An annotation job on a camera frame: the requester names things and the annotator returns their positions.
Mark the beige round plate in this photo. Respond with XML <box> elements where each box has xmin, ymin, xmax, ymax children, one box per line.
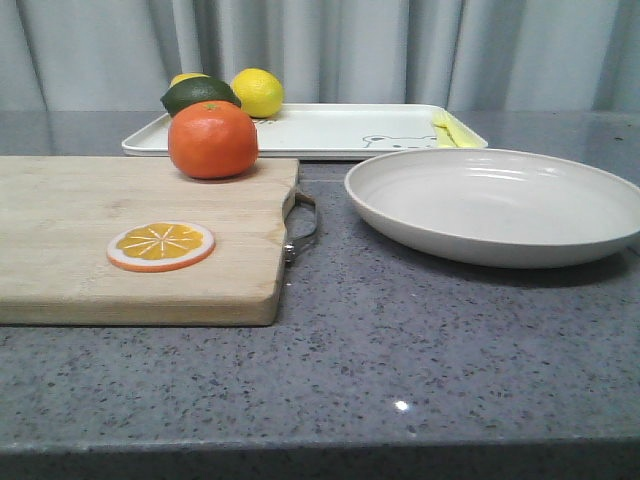
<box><xmin>344</xmin><ymin>149</ymin><xmax>639</xmax><ymax>268</ymax></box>

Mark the white rectangular bear tray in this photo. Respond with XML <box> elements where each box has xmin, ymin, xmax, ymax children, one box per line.
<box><xmin>121</xmin><ymin>102</ymin><xmax>489</xmax><ymax>162</ymax></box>

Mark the wooden cutting board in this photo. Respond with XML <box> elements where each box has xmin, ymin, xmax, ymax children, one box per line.
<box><xmin>1</xmin><ymin>156</ymin><xmax>299</xmax><ymax>326</ymax></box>

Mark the orange slice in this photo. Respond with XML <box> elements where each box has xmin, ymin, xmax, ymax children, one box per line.
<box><xmin>106</xmin><ymin>221</ymin><xmax>215</xmax><ymax>273</ymax></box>

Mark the yellow lemon behind lime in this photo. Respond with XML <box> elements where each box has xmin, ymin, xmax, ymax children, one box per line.
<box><xmin>169</xmin><ymin>72</ymin><xmax>207</xmax><ymax>87</ymax></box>

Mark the orange mandarin fruit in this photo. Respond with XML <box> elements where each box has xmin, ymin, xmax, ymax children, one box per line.
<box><xmin>168</xmin><ymin>100</ymin><xmax>259</xmax><ymax>179</ymax></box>

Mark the green lime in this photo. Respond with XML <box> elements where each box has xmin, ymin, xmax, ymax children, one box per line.
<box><xmin>160</xmin><ymin>76</ymin><xmax>241</xmax><ymax>117</ymax></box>

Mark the grey curtain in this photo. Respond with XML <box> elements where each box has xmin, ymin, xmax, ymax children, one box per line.
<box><xmin>1</xmin><ymin>1</ymin><xmax>639</xmax><ymax>112</ymax></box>

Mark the metal cutting board handle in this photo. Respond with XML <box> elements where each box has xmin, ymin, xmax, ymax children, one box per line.
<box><xmin>283</xmin><ymin>190</ymin><xmax>320</xmax><ymax>265</ymax></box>

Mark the yellow plastic fork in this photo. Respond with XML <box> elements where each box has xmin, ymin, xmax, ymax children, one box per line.
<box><xmin>431</xmin><ymin>110</ymin><xmax>488</xmax><ymax>148</ymax></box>

